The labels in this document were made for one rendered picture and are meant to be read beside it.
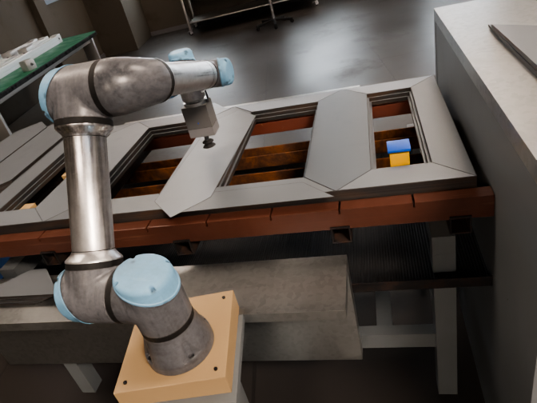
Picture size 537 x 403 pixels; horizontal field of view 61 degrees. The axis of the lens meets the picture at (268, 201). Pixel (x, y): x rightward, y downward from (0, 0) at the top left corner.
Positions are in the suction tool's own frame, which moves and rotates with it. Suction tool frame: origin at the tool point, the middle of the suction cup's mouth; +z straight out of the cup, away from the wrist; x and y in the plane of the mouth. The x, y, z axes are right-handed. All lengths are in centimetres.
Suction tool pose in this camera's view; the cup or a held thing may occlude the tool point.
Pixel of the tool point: (209, 145)
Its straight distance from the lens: 155.7
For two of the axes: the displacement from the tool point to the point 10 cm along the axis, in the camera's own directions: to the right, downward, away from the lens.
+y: -9.6, 1.1, 2.4
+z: 2.2, 8.3, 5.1
